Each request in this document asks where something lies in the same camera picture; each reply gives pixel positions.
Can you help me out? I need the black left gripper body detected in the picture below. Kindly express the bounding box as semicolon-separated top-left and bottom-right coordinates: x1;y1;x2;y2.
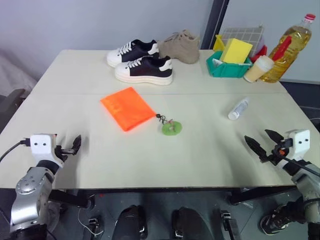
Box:
53;144;76;163

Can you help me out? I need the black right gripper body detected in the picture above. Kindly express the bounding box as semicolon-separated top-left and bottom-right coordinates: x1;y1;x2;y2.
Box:
265;138;294;167

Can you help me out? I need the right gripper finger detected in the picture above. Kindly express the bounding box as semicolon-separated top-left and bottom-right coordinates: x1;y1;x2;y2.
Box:
264;128;285;145
244;135;268;164

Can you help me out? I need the white plastic tube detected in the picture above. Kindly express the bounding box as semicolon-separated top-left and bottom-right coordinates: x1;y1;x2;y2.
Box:
227;96;250;122

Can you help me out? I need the orange cloth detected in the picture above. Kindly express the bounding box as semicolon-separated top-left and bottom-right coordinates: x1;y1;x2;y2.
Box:
99;86;155;133

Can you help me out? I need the green disc cord pendant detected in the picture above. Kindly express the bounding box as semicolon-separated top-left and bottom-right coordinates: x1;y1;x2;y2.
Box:
160;120;184;137

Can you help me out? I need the thin black cord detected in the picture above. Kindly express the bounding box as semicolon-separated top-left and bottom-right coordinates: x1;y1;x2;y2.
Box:
155;113;174;126

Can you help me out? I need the black table foot bar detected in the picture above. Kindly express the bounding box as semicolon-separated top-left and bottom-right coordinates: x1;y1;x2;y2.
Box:
229;185;301;206
47;189;92;210

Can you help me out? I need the black shoe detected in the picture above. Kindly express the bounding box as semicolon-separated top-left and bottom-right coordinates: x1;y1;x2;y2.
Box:
260;196;310;236

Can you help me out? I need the beige paper cup with lid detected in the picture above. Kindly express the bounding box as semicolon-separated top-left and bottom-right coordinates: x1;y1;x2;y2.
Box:
243;55;275;84

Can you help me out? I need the black chair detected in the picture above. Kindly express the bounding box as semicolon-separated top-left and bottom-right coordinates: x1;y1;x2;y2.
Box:
0;88;26;127

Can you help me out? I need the green plastic bin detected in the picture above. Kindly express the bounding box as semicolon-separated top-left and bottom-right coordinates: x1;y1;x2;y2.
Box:
205;50;254;79

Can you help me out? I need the red plastic bin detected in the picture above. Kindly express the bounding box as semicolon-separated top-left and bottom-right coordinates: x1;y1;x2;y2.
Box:
249;44;270;64

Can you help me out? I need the cooking oil bottle red cap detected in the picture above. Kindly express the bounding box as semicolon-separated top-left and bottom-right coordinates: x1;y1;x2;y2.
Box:
259;13;317;84

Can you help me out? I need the white packet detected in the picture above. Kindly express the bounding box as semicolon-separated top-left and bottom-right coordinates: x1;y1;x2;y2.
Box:
212;58;228;70

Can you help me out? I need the yellow sponge block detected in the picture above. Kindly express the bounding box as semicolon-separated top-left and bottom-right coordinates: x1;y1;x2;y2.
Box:
219;37;254;65

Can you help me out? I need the dark rounded shape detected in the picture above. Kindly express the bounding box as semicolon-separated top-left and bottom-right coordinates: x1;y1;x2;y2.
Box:
116;204;149;240
171;206;209;240

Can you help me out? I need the purple plastic bowl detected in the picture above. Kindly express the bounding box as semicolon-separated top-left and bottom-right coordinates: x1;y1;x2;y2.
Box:
256;34;267;52

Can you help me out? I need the black white sneaker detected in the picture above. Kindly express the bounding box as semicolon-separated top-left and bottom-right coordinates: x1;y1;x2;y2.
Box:
106;39;161;68
114;55;174;87

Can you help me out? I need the grey grid pattern cloth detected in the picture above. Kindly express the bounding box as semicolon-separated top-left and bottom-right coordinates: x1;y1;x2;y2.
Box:
221;23;265;57

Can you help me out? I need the beige suede shoe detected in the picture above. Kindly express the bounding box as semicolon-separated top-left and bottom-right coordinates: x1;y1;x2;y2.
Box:
156;29;201;65

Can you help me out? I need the dark grey pillar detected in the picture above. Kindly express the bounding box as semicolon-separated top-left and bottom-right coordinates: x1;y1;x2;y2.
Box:
200;0;230;50

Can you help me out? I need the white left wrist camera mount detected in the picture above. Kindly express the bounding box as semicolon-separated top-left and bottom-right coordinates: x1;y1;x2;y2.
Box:
29;133;65;168

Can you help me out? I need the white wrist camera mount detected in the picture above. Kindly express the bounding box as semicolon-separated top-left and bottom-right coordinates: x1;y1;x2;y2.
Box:
284;129;312;161
29;133;65;168

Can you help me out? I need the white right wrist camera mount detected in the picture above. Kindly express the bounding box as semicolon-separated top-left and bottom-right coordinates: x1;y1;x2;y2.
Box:
284;129;312;161

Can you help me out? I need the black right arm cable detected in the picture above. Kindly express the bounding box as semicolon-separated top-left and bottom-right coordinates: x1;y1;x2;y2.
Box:
281;155;320;176

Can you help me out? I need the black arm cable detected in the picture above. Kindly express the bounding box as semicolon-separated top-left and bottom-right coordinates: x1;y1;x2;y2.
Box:
281;155;320;176
0;139;31;164

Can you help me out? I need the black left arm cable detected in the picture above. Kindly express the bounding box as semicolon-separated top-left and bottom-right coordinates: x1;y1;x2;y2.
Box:
0;139;31;164

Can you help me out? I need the small black stand bracket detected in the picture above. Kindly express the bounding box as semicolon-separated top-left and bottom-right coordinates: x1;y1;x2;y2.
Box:
88;216;101;233

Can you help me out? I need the thin white floor cable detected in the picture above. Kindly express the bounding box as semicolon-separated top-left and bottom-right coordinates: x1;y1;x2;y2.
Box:
77;206;105;237

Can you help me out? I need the long black stand bracket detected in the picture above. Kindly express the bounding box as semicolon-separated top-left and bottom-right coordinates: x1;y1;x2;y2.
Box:
219;210;243;240

